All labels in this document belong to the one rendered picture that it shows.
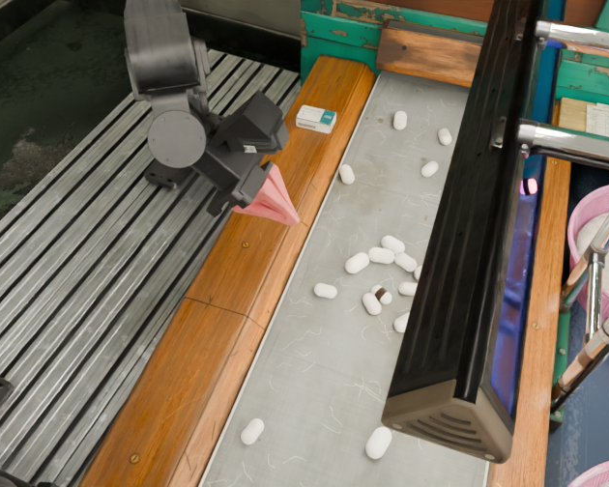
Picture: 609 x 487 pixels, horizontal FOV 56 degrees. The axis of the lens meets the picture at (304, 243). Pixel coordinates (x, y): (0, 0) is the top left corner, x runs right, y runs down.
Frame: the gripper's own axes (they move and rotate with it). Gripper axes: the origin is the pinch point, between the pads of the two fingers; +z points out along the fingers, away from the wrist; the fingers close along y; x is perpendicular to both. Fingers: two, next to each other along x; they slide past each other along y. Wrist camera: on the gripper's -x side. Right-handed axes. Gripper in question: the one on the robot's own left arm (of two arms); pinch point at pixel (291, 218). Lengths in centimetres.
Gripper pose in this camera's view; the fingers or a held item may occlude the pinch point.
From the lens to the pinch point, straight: 72.0
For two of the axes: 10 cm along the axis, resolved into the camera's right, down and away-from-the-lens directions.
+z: 7.2, 5.9, 3.5
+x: -6.1, 3.1, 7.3
